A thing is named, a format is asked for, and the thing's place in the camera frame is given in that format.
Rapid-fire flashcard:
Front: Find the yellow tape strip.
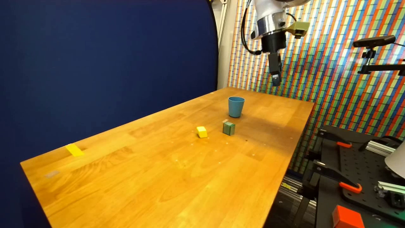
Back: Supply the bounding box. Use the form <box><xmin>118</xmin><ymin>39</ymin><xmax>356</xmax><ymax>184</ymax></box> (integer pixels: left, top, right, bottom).
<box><xmin>65</xmin><ymin>143</ymin><xmax>85</xmax><ymax>157</ymax></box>

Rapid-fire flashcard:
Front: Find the red box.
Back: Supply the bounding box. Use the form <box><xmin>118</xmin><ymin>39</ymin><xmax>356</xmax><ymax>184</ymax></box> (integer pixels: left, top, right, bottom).
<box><xmin>332</xmin><ymin>205</ymin><xmax>365</xmax><ymax>228</ymax></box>

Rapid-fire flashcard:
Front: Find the blue cup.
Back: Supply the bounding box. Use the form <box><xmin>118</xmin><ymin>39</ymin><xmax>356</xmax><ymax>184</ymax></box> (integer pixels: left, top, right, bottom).
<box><xmin>228</xmin><ymin>96</ymin><xmax>246</xmax><ymax>118</ymax></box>

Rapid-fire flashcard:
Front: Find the aluminium profile bar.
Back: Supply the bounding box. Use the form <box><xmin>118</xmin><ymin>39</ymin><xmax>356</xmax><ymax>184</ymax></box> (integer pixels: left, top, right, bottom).
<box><xmin>366</xmin><ymin>140</ymin><xmax>396</xmax><ymax>158</ymax></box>
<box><xmin>374</xmin><ymin>181</ymin><xmax>405</xmax><ymax>210</ymax></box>

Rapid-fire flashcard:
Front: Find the black clamp with orange handle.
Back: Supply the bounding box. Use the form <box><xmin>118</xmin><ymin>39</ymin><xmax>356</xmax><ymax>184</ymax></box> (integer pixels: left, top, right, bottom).
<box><xmin>311</xmin><ymin>159</ymin><xmax>363</xmax><ymax>194</ymax></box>
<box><xmin>317</xmin><ymin>128</ymin><xmax>353</xmax><ymax>149</ymax></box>

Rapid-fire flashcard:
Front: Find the multicoloured striped backdrop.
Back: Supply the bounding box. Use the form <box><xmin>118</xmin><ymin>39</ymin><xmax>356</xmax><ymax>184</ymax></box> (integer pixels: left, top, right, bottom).
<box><xmin>227</xmin><ymin>0</ymin><xmax>405</xmax><ymax>175</ymax></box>

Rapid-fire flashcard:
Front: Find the camera on mount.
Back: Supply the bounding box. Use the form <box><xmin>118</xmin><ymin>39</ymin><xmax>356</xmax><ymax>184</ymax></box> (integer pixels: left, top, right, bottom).
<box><xmin>352</xmin><ymin>35</ymin><xmax>405</xmax><ymax>77</ymax></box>

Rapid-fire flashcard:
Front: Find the dark blue backdrop screen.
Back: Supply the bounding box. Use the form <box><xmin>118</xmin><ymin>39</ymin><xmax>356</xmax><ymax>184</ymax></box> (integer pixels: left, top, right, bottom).
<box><xmin>0</xmin><ymin>0</ymin><xmax>219</xmax><ymax>228</ymax></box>

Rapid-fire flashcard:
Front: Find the green block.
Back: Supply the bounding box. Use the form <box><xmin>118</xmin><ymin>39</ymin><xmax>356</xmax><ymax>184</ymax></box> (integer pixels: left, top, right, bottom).
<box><xmin>222</xmin><ymin>122</ymin><xmax>236</xmax><ymax>136</ymax></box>

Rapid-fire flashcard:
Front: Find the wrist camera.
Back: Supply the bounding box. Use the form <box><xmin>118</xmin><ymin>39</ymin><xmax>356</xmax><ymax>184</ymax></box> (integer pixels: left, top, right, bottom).
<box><xmin>284</xmin><ymin>21</ymin><xmax>310</xmax><ymax>39</ymax></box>

